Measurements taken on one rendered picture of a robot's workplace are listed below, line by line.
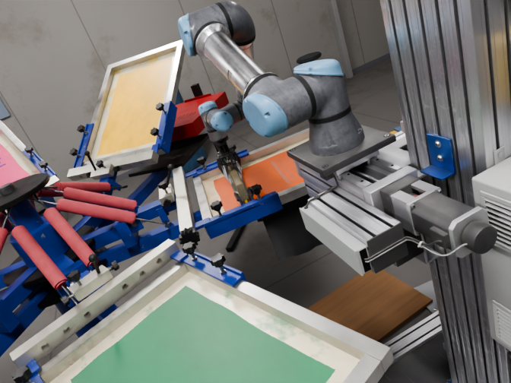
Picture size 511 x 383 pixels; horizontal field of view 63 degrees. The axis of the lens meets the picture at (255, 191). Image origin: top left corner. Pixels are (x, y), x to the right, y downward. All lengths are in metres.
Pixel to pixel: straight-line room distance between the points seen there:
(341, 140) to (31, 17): 5.01
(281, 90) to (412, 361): 1.29
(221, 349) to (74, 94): 4.95
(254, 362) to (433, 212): 0.53
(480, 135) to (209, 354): 0.80
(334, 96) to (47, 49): 4.94
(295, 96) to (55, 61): 4.91
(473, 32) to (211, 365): 0.91
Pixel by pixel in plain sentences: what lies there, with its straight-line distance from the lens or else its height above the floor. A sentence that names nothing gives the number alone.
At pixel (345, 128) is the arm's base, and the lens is 1.12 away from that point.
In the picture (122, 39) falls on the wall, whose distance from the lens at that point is 5.78.
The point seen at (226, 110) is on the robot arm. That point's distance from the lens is 1.62.
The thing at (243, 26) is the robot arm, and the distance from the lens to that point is 1.39.
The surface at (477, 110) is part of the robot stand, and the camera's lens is 0.94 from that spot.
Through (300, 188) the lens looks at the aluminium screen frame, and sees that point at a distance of 1.61.
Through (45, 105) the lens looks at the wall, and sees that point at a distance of 5.84.
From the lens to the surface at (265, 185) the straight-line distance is 1.81.
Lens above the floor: 1.71
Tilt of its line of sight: 25 degrees down
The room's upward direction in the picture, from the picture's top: 21 degrees counter-clockwise
